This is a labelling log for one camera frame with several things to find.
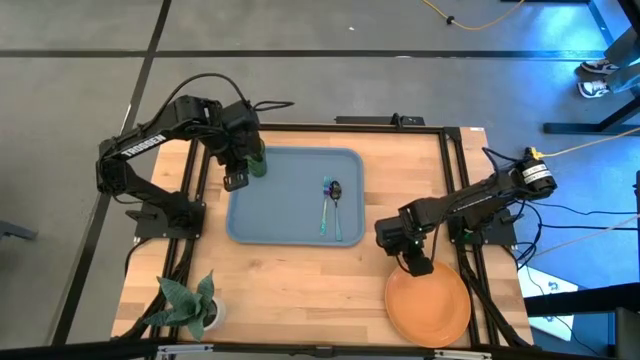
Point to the person's leg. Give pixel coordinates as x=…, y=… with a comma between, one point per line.
x=625, y=47
x=625, y=79

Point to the iridescent metal spoon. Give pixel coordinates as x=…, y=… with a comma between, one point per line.
x=335, y=190

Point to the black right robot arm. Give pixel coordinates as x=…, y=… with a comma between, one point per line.
x=475, y=197

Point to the grey stand foot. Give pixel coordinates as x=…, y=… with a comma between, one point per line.
x=15, y=231

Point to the black table-level camera mount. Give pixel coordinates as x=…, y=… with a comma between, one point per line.
x=380, y=120

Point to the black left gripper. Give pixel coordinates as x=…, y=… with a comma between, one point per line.
x=232, y=150

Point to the green translucent plastic cup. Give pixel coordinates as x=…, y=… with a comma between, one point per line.
x=258, y=165

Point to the light blue plastic tray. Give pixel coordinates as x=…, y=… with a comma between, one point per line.
x=290, y=200

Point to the black floor stand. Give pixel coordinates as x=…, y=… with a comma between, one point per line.
x=575, y=128

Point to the green artificial plant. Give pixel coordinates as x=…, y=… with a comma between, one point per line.
x=185, y=302

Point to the white printed sheet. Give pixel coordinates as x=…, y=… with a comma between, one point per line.
x=547, y=287

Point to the iridescent metal fork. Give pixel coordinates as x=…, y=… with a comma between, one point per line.
x=326, y=200

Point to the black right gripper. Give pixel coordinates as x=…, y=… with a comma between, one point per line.
x=400, y=235

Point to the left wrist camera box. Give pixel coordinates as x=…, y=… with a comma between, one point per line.
x=236, y=181

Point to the orange plastic plate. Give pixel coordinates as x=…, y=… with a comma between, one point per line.
x=430, y=310

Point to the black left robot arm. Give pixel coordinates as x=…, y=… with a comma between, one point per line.
x=142, y=145

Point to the white plant pot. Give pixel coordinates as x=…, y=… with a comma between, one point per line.
x=220, y=315

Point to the black aluminium rig frame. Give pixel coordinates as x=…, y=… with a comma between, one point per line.
x=350, y=128

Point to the dark grey cabinet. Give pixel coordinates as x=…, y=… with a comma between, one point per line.
x=627, y=335

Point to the person's shoe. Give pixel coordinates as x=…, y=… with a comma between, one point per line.
x=593, y=89
x=600, y=67

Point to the black floor bar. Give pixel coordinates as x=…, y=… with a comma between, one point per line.
x=575, y=302

